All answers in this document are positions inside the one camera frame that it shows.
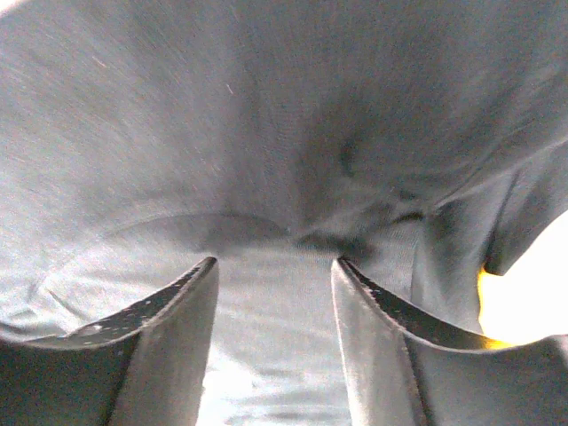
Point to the black t shirt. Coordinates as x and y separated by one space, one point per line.
423 141

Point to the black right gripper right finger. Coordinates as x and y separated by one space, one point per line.
403 366

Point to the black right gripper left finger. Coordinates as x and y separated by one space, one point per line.
143 365

